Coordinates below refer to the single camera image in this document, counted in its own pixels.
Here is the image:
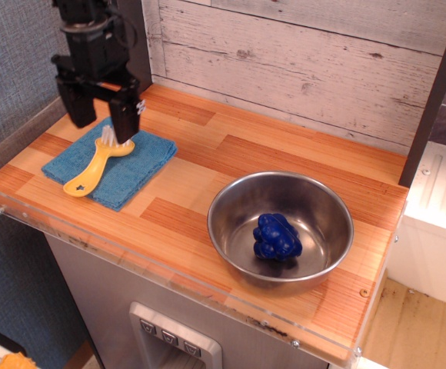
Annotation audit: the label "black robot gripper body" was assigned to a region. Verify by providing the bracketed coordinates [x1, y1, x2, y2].
[52, 22, 139, 101]

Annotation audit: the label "blue plastic toy grapes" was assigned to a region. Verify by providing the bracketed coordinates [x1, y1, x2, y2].
[253, 213, 303, 262]

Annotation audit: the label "stainless steel bowl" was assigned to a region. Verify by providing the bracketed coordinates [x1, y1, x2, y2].
[207, 171, 354, 294]

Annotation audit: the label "clear acrylic edge guard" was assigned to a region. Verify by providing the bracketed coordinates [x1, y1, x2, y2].
[0, 192, 361, 368]

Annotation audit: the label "orange object bottom left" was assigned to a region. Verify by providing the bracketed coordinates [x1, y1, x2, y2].
[0, 353, 38, 369]

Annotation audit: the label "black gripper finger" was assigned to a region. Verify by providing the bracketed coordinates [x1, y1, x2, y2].
[56, 76, 96, 128]
[108, 89, 141, 144]

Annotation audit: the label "silver dispenser button panel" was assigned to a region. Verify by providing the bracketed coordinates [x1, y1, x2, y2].
[129, 301, 223, 368]

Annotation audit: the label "grey toy fridge cabinet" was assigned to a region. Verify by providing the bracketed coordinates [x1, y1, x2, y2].
[47, 236, 328, 368]

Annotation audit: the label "white toy sink unit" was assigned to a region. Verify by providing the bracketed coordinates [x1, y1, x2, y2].
[387, 142, 446, 302]

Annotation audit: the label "folded blue towel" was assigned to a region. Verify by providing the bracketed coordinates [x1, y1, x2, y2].
[42, 118, 178, 211]

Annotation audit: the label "dark vertical post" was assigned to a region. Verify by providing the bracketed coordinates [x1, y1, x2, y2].
[398, 49, 446, 188]

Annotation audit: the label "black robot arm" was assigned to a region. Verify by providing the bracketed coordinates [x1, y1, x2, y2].
[52, 1, 141, 144]

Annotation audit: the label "yellow brush with white bristles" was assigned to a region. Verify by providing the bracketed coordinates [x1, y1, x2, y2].
[63, 125, 135, 198]

